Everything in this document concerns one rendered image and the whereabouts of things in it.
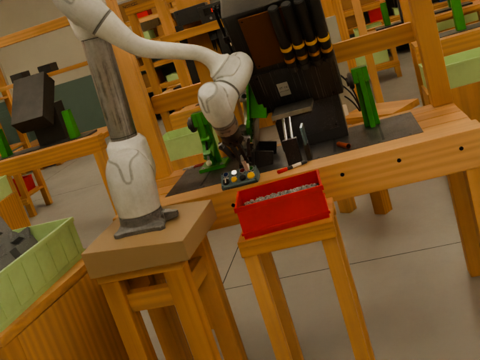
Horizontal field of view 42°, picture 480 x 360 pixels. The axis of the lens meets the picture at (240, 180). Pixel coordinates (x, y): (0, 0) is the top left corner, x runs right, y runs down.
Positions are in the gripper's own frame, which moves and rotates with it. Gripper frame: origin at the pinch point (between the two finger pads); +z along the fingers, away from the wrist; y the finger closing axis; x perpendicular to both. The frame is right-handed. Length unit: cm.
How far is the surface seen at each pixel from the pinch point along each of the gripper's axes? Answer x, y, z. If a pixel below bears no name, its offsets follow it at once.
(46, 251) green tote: -25, -78, -7
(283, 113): 13.9, 18.6, -6.4
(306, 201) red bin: -29.9, 22.3, -7.0
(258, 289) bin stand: -48.1, -2.4, 13.1
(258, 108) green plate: 30.1, 7.1, 3.2
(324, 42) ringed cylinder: 27, 41, -24
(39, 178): 348, -352, 326
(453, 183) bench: 22, 81, 76
